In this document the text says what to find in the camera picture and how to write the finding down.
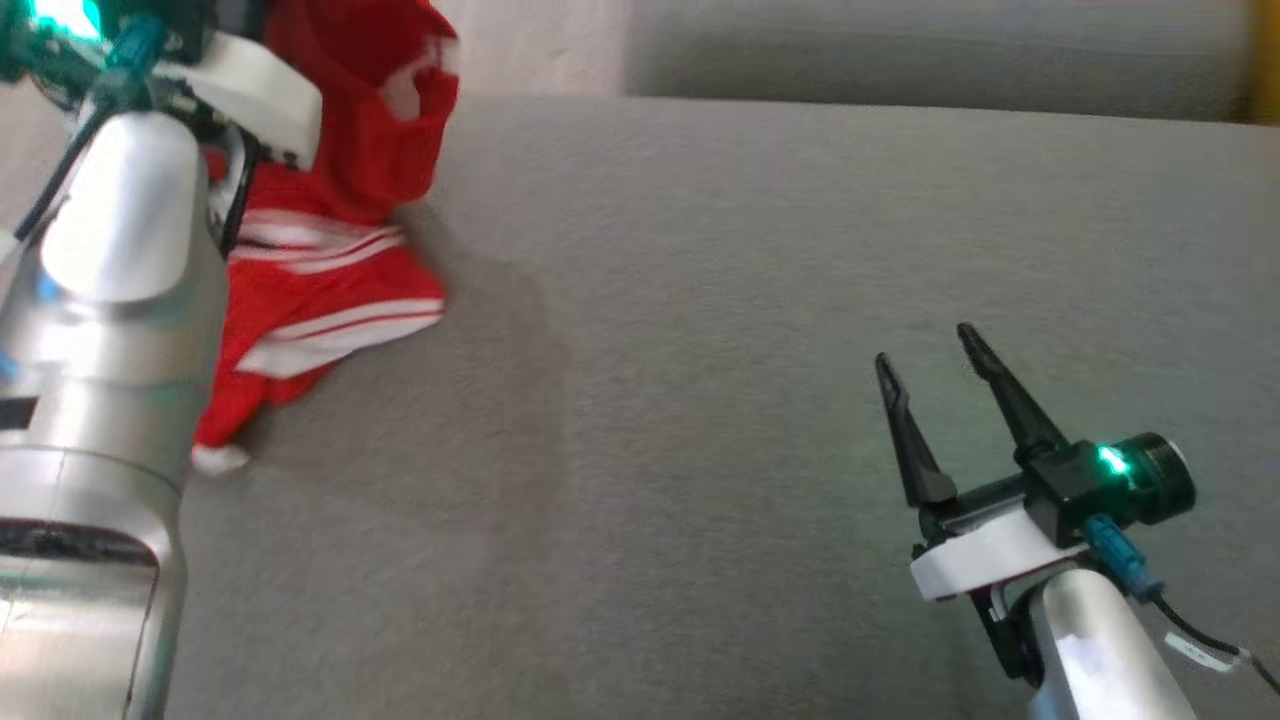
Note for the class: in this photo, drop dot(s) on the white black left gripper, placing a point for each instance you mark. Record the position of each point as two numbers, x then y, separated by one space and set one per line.
262 95

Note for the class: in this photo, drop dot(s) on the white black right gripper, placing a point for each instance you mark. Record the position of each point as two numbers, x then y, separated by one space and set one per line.
985 555

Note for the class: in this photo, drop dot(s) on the red garment with white stripes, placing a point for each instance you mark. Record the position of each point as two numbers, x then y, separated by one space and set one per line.
330 290

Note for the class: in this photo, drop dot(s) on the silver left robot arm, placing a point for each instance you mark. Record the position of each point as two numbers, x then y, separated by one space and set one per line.
100 350

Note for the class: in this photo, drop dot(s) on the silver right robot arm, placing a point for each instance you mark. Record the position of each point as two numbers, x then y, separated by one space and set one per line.
1090 650

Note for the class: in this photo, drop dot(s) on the large grey sofa seat cushion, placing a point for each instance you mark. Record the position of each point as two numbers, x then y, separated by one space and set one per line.
700 400

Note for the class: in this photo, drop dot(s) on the grey sofa ottoman cushion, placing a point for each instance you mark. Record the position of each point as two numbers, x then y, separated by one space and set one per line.
900 50

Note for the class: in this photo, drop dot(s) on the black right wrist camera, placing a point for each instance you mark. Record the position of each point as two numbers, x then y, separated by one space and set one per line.
1090 490

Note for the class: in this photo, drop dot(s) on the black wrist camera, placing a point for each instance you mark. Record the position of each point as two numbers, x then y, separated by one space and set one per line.
1090 490
60 25

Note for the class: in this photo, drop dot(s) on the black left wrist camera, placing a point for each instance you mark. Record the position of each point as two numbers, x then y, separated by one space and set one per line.
60 25

